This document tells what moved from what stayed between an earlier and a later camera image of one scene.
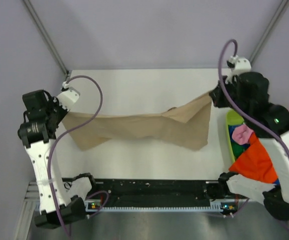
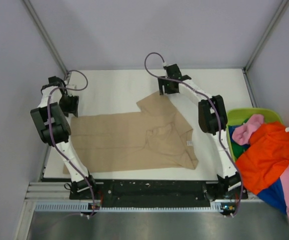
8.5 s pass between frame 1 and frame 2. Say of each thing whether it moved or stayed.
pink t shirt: stayed
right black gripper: moved
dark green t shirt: stayed
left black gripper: moved
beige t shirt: moved
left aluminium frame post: stayed
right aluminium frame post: stayed
